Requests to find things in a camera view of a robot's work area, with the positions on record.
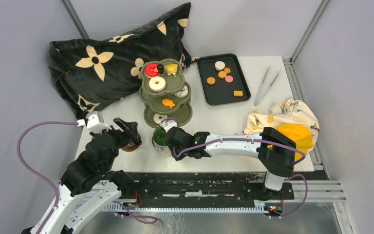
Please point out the orange fish biscuit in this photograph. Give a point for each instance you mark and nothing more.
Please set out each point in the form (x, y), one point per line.
(169, 103)

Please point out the square waffle biscuit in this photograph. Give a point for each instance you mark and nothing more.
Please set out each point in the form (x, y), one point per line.
(237, 93)

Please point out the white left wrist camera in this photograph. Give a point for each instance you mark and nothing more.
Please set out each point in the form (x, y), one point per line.
(95, 122)

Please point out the orange flower biscuit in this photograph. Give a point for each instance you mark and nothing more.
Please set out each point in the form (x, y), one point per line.
(227, 70)

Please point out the metal serving tongs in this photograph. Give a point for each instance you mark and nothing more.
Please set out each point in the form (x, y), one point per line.
(264, 87)

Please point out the green enamel mug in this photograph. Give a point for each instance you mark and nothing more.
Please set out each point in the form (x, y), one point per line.
(158, 142)

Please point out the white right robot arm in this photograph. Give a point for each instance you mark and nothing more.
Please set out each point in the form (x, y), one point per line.
(273, 149)

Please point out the chocolate striped white donut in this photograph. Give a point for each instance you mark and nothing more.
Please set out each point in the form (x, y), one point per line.
(183, 92)

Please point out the white round pastry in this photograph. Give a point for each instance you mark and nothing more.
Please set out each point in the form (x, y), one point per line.
(219, 65)

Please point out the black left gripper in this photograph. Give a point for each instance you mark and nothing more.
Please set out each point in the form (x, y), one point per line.
(127, 135)

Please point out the white ring donut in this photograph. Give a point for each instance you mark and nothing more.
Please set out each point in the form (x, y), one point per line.
(157, 84)

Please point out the red flower donut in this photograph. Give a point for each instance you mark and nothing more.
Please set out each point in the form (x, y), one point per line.
(151, 70)

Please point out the pink macaron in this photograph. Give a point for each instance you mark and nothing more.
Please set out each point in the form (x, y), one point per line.
(229, 79)

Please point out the black dessert tray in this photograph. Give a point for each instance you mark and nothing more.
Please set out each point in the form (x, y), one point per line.
(222, 92)

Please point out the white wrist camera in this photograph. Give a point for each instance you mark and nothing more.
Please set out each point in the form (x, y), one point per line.
(95, 122)
(168, 124)

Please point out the green three-tier serving stand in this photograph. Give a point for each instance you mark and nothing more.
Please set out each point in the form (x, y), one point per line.
(182, 112)

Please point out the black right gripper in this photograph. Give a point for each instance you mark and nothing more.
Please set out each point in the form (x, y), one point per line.
(178, 158)

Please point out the white patterned cloth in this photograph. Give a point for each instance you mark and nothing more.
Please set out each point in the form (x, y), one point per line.
(290, 112)

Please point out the yellow cloth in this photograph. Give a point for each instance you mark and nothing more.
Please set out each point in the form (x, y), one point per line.
(299, 134)

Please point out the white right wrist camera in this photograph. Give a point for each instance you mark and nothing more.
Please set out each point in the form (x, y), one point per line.
(168, 124)

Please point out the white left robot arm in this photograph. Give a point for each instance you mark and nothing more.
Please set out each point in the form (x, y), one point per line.
(66, 214)

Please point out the round orange biscuit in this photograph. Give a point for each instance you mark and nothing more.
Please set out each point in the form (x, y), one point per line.
(210, 80)
(222, 74)

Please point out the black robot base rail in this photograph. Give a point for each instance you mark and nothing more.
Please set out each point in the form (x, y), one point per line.
(201, 190)

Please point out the black floral pillow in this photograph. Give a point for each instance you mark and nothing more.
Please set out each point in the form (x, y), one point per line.
(91, 74)

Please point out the white glazed donut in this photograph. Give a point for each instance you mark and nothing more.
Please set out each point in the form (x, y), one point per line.
(157, 118)

